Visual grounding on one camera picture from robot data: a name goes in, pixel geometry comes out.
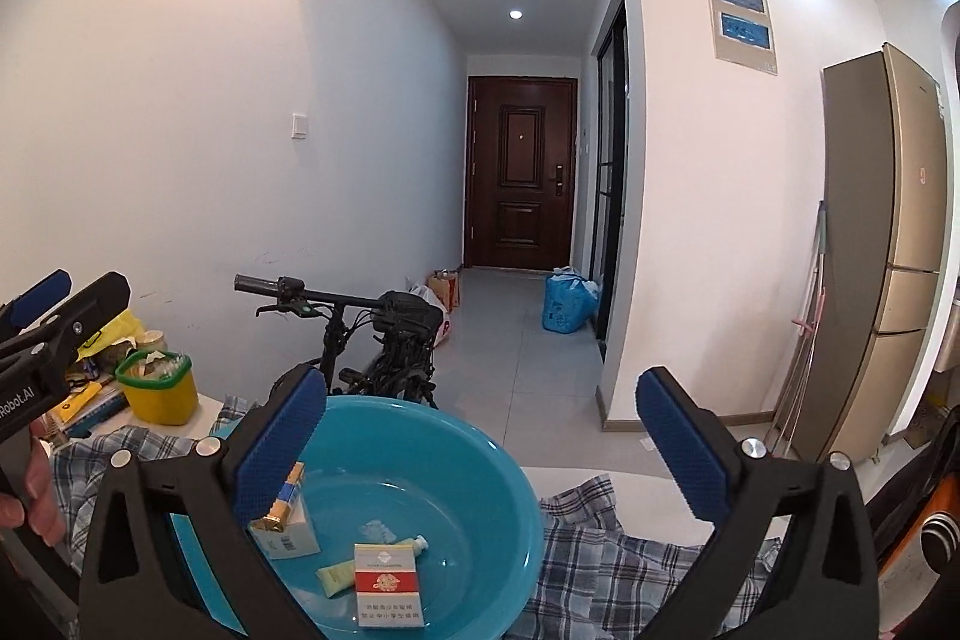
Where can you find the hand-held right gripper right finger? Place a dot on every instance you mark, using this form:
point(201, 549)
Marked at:
point(686, 452)

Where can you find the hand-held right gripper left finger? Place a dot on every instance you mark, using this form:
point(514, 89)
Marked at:
point(270, 452)

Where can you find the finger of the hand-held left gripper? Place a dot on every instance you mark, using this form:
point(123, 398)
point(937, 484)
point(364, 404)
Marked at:
point(90, 310)
point(41, 295)

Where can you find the gold and blue box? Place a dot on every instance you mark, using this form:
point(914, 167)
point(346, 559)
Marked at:
point(283, 497)

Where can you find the white box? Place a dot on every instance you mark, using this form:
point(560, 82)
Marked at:
point(296, 539)

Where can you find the light green tube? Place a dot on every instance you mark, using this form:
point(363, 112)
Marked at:
point(334, 576)

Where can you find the red and white cigarette pack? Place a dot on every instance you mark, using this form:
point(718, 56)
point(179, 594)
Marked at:
point(388, 587)

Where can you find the blue plastic basin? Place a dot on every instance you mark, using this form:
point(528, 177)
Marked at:
point(450, 460)

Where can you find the person's left hand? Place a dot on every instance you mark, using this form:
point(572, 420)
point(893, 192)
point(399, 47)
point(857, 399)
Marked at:
point(37, 512)

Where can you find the yellow plastic bag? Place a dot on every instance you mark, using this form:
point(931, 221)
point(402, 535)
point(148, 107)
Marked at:
point(120, 332)

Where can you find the yellow book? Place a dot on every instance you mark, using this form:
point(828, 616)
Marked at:
point(75, 404)

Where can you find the small glass jar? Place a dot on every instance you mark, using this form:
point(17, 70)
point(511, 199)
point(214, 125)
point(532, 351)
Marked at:
point(152, 340)

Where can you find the yellow plastic bin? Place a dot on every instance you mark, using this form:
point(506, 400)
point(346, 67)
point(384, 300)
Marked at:
point(157, 392)

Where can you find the blue plaid cloth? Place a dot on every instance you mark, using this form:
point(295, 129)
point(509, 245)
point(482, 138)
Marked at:
point(622, 557)

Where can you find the folded metal drying rack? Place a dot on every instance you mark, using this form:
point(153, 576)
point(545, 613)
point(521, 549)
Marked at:
point(806, 340)

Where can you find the black bicycle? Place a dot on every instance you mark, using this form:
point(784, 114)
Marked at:
point(390, 325)

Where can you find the blue woven bag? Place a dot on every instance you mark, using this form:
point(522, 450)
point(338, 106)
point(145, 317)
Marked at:
point(566, 306)

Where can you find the white plastic bag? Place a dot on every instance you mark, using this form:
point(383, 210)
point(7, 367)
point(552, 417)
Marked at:
point(433, 317)

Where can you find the orange and black bag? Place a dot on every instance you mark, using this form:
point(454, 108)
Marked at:
point(911, 505)

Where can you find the orange paper bag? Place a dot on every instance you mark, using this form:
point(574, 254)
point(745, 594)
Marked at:
point(445, 291)

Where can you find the gold refrigerator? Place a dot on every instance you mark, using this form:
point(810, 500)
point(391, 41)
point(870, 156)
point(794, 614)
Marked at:
point(862, 250)

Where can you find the white steel thermos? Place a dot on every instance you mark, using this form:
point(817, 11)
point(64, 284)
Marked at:
point(941, 539)

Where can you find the black framed glass door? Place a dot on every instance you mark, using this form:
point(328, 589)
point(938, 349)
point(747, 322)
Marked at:
point(609, 183)

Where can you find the dark brown door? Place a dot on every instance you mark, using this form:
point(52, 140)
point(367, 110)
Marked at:
point(521, 175)

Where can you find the grey electrical panel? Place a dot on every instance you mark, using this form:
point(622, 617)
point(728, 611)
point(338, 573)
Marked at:
point(739, 18)

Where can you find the white light switch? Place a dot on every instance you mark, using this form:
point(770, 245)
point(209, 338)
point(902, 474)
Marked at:
point(299, 126)

